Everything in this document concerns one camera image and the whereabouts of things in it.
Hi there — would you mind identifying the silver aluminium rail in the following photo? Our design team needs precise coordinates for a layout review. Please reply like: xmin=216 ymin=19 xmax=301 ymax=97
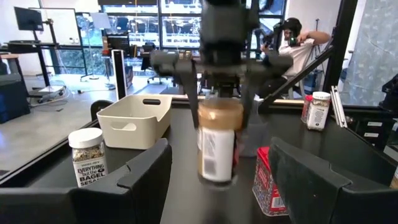
xmin=330 ymin=85 xmax=348 ymax=128

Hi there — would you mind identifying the black monitor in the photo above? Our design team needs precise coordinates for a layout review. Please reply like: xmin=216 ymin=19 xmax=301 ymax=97
xmin=14 ymin=6 xmax=44 ymax=32

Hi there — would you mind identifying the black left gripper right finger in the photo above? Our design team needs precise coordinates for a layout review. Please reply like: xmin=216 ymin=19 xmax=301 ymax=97
xmin=268 ymin=136 xmax=398 ymax=224

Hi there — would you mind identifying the bagel seasoning jar white lid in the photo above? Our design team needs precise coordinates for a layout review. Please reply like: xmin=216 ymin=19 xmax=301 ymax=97
xmin=306 ymin=91 xmax=331 ymax=131
xmin=68 ymin=127 xmax=109 ymax=189

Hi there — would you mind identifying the red lidded spice tin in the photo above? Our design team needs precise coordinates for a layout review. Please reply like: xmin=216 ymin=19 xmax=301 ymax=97
xmin=300 ymin=95 xmax=313 ymax=124
xmin=252 ymin=146 xmax=289 ymax=217

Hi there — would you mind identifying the black rolling stand desk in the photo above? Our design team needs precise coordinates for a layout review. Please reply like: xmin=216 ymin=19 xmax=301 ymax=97
xmin=6 ymin=18 xmax=68 ymax=105

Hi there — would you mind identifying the furikake jar brown lid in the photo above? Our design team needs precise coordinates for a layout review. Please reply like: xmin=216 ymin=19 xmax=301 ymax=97
xmin=196 ymin=98 xmax=245 ymax=189

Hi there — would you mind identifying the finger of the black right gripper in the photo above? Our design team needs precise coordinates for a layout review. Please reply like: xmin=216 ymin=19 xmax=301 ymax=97
xmin=239 ymin=72 xmax=261 ymax=128
xmin=182 ymin=60 xmax=201 ymax=129

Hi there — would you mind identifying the black and white tower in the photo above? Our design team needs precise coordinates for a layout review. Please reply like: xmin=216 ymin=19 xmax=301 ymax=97
xmin=111 ymin=49 xmax=128 ymax=101

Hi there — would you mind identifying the black drawer cabinet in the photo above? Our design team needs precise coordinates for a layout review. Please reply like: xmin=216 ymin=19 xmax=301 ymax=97
xmin=348 ymin=107 xmax=398 ymax=162

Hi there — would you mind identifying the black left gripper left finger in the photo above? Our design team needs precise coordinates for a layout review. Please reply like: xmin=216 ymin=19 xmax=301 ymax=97
xmin=0 ymin=138 xmax=173 ymax=224

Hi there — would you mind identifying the dark blue box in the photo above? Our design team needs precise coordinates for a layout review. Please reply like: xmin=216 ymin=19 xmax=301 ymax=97
xmin=0 ymin=73 xmax=31 ymax=124

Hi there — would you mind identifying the blue storage crate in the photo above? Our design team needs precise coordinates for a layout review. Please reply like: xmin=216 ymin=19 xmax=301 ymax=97
xmin=303 ymin=68 xmax=325 ymax=95

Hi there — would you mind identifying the grey plastic sheet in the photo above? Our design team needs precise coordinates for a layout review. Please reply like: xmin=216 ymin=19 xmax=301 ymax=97
xmin=340 ymin=0 xmax=398 ymax=107

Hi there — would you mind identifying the black office chair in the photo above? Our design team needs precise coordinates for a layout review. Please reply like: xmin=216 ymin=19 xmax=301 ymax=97
xmin=140 ymin=42 xmax=164 ymax=85

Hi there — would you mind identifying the person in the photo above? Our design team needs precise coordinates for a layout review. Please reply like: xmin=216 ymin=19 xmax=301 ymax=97
xmin=257 ymin=17 xmax=332 ymax=100

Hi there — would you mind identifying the white plastic bin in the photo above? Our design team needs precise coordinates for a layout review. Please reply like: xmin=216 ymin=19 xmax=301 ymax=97
xmin=96 ymin=94 xmax=173 ymax=151

